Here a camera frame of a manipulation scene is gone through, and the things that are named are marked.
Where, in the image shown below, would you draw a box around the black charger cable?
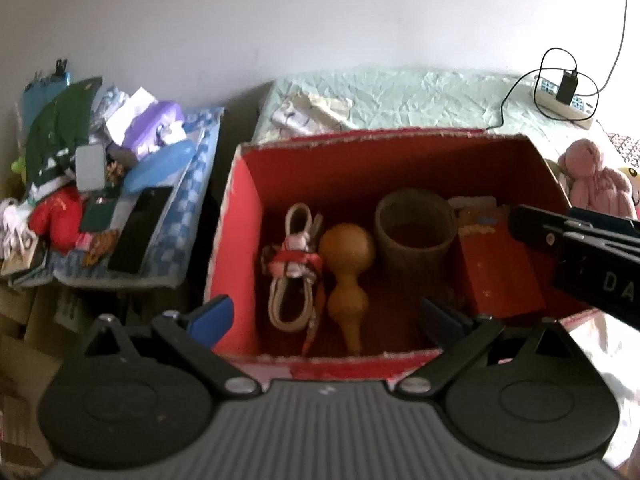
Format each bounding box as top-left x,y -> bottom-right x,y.
486,47 -> 603,133

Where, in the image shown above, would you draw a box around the woven brown cup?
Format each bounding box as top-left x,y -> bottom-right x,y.
374,188 -> 458,281

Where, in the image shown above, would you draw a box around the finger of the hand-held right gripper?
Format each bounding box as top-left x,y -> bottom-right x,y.
569,207 -> 640,239
509,204 -> 640,262

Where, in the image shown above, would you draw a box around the white paper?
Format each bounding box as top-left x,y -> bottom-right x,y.
105,87 -> 156,143

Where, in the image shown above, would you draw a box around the blue oval plastic lid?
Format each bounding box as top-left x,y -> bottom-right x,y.
122,138 -> 196,195

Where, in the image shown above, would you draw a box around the silver crinkled packet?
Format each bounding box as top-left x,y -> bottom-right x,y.
90,85 -> 123,136

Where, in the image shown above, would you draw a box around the white power strip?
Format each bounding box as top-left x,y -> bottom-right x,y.
530,75 -> 596,130

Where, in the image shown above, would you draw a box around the purple tissue pack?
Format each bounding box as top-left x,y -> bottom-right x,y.
120,100 -> 185,158

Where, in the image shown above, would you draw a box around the brown wooden gourd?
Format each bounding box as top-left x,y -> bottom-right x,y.
318,223 -> 377,356

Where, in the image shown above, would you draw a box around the orange box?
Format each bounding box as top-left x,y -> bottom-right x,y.
449,196 -> 547,322

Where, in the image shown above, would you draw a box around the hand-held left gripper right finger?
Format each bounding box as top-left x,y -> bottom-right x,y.
395,297 -> 598,396

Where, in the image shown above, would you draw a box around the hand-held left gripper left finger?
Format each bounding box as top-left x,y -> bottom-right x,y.
80,295 -> 265,395

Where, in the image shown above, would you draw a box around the red cardboard box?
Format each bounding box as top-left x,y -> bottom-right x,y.
202,129 -> 601,382

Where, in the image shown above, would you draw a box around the cardboard boxes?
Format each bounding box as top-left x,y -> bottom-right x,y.
0,280 -> 101,480

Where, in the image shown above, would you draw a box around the white cable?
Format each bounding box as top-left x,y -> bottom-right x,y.
267,202 -> 325,333

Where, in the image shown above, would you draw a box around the black charger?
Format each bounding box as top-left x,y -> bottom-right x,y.
556,70 -> 579,106

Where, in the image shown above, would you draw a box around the black phone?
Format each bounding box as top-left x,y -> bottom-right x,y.
106,186 -> 175,276

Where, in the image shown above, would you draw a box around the pink plush toy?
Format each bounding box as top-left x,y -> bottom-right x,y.
556,138 -> 638,218

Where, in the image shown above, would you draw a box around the dark patterned cloth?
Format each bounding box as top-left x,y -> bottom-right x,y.
606,132 -> 640,168

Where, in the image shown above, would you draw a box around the cookie print packet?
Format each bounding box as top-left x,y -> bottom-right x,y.
80,230 -> 121,267

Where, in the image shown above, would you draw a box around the dark green pouch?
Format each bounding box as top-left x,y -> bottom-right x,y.
80,199 -> 121,235

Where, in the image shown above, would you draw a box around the pale green printed bed sheet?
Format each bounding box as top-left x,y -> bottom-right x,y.
250,66 -> 640,471

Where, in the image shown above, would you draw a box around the yellow white plush toy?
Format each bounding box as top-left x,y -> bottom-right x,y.
620,166 -> 640,206

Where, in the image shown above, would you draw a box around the red plush toy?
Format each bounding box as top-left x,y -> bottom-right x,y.
27,187 -> 85,252

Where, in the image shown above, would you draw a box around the blue folder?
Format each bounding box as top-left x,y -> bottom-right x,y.
22,72 -> 71,126

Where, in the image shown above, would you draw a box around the small book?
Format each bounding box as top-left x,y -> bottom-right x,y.
0,237 -> 46,281

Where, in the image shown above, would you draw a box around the grey card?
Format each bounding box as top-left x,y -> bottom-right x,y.
75,144 -> 107,193

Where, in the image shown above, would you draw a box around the dark green cloth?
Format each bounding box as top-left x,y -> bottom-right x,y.
24,76 -> 103,201

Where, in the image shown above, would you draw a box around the thin black cord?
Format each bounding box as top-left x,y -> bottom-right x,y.
575,0 -> 633,98

